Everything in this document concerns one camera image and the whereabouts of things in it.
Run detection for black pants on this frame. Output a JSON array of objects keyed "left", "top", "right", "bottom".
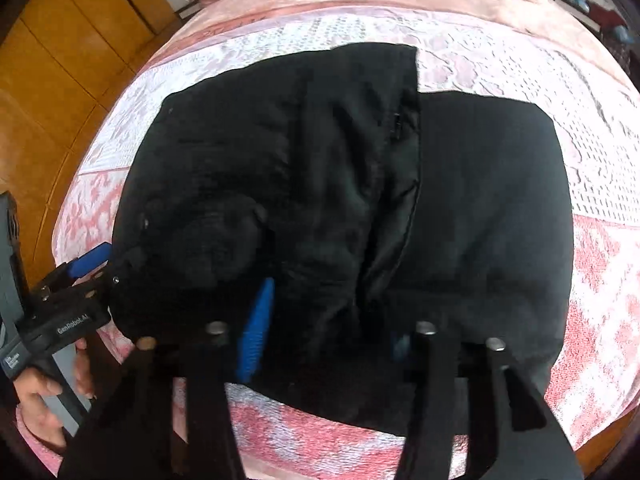
[{"left": 112, "top": 44, "right": 574, "bottom": 436}]

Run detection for person's left hand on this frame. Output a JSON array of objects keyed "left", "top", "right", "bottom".
[{"left": 13, "top": 338, "right": 96, "bottom": 454}]

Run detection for orange wooden wardrobe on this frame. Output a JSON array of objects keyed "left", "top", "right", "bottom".
[{"left": 1, "top": 0, "right": 179, "bottom": 284}]

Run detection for pink white patterned bedspread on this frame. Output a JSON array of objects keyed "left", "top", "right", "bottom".
[{"left": 14, "top": 6, "right": 640, "bottom": 480}]

